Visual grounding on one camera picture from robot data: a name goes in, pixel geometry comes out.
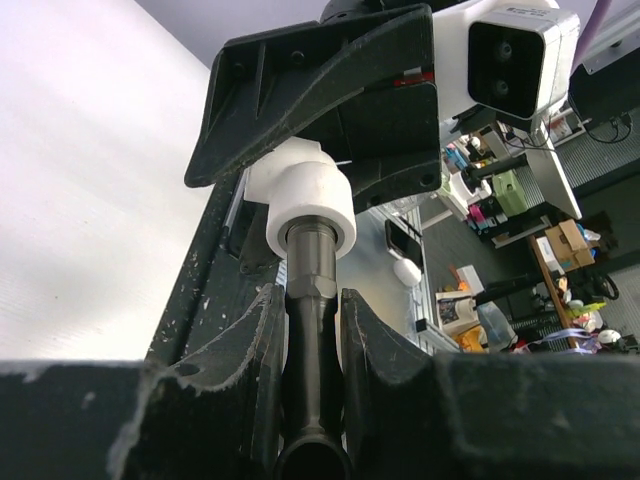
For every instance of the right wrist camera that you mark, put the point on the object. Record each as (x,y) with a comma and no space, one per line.
(513,57)

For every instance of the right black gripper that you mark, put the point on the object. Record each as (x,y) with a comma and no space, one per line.
(368,67)

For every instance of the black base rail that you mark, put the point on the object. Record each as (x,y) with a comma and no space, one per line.
(226,266)

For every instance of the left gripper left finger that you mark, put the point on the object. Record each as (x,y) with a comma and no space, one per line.
(213,415)

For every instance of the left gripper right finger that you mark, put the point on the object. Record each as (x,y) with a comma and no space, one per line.
(410,415)

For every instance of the white elbow fitting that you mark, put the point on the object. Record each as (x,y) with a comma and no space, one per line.
(298,179)

